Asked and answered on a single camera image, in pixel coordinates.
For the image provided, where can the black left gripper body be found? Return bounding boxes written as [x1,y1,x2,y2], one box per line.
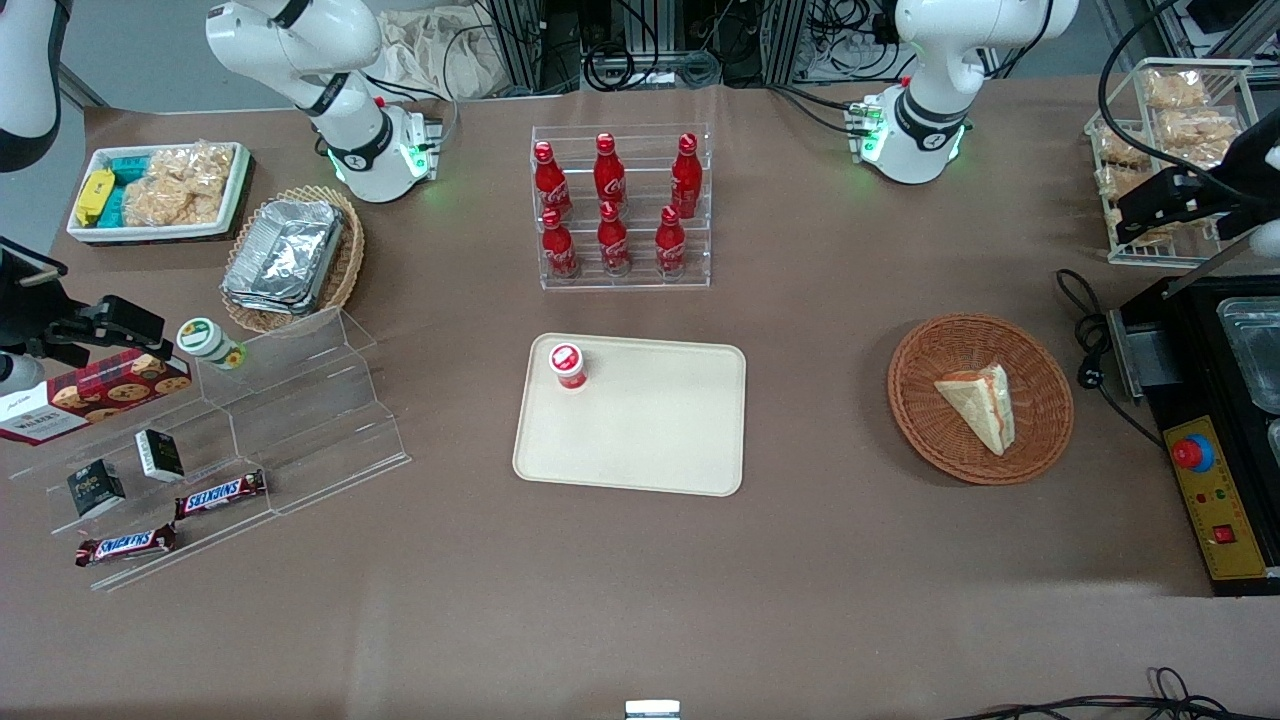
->
[1205,118,1280,241]

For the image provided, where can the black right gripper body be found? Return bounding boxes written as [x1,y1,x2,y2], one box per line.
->
[0,238,77,358]

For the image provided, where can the oval wicker basket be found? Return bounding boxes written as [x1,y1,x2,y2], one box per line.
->
[219,185,366,336]

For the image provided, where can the triangular wrapped sandwich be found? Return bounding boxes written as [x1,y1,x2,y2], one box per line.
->
[932,362,1018,458]

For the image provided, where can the round brown wicker basket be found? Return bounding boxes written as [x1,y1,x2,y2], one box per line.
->
[886,313,1076,487]

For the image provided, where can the beige plastic tray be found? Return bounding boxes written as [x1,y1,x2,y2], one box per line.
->
[511,332,749,498]

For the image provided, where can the red tartan cookie box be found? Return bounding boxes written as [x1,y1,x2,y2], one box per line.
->
[0,349,193,447]

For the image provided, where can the clear bag of fried snacks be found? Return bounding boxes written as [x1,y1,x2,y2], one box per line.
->
[1154,107,1242,168]
[1094,124,1153,173]
[1142,70,1210,112]

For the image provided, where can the green lidded yogurt cup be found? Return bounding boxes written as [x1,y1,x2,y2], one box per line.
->
[176,317,247,372]

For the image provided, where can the yellow snack packet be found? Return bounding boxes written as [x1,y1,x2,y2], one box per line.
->
[75,169,117,228]

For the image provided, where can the black box with white side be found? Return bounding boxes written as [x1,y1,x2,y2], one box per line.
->
[134,428,187,484]

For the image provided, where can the black box with gold print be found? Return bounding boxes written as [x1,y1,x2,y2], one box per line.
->
[66,458,128,519]

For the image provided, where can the black countertop appliance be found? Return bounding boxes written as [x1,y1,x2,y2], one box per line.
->
[1107,274,1280,599]

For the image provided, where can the clear bag of rice crackers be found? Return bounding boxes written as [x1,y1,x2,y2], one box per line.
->
[122,143,238,228]

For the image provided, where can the teal snack packet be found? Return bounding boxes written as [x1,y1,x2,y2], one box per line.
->
[98,154,153,229]

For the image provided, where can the steel pan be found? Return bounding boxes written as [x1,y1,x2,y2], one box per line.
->
[1216,297,1280,417]

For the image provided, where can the white rectangular snack bin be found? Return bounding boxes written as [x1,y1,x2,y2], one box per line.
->
[66,141,252,247]

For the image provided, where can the stack of foil containers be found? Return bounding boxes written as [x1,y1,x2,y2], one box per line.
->
[221,198,347,317]

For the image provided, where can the Snickers chocolate bar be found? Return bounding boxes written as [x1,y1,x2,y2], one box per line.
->
[174,469,269,521]
[74,522,179,569]

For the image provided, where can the clear acrylic stepped stand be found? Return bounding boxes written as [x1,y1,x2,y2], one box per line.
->
[8,304,412,594]

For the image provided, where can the beige cloth bag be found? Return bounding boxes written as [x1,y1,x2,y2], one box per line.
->
[374,8,503,102]

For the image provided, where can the red cola bottle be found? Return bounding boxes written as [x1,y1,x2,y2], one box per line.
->
[540,207,580,282]
[669,132,704,220]
[596,201,633,278]
[533,140,574,222]
[654,205,689,279]
[593,132,628,207]

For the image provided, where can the red white lidded cup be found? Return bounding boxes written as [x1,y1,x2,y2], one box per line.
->
[546,341,589,392]

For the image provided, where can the clear acrylic bottle rack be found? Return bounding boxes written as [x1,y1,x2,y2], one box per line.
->
[529,124,714,292]

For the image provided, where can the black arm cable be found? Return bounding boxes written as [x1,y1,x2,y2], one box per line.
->
[1097,0,1263,199]

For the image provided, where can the black power cable with plug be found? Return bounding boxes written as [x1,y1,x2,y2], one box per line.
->
[1056,267,1167,448]

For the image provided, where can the black base cables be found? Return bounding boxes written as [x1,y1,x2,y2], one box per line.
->
[768,82,873,137]

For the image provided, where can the aluminium frame rack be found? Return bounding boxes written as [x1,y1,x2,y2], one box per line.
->
[478,0,813,97]

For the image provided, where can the black floor cable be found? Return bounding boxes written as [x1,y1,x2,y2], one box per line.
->
[944,666,1280,720]

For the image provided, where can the black cable bundle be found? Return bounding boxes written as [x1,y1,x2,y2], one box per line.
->
[583,40,723,91]

